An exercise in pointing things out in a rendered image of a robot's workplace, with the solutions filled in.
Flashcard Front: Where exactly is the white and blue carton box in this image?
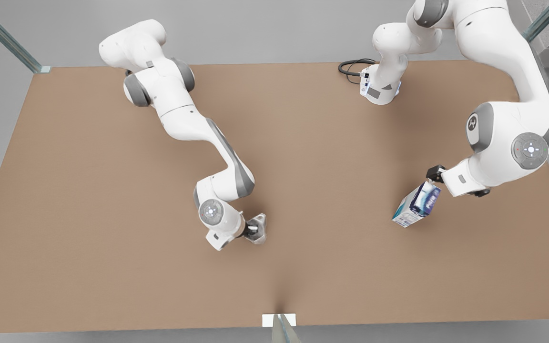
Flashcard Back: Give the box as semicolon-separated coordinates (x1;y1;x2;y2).
391;181;442;229

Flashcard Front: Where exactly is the silver frame post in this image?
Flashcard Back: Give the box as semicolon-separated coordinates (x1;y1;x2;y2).
522;0;549;43
262;313;302;343
0;0;51;74

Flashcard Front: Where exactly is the black cable loop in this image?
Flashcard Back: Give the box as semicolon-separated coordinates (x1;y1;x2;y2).
338;58;378;86

